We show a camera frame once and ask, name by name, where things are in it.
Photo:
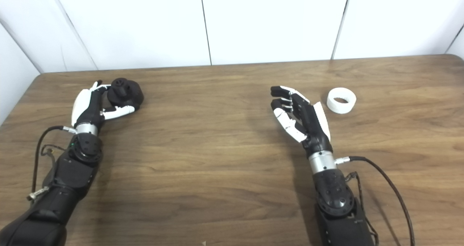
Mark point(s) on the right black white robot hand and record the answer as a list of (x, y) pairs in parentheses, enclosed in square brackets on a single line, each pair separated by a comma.
[(311, 126)]

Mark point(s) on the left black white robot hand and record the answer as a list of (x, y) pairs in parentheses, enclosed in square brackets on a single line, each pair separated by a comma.
[(90, 108)]

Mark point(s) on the round black plastic part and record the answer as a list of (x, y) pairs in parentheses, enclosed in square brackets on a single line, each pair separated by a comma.
[(132, 93)]

